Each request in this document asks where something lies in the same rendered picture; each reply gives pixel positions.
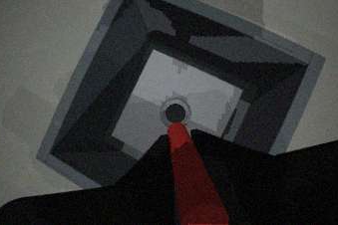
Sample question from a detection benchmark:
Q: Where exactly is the black open box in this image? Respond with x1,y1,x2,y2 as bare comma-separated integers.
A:
36,0,326,189

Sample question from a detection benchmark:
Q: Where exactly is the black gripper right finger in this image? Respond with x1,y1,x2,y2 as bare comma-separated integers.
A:
190,129,338,225

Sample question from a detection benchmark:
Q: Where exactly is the red peg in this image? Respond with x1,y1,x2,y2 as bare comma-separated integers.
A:
168,122,229,225

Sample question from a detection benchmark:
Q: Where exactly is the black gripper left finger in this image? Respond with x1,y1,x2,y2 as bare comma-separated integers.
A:
0,134,175,225

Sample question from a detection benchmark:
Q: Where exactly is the grey plate with hole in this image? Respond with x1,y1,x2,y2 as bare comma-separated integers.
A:
112,50,242,153

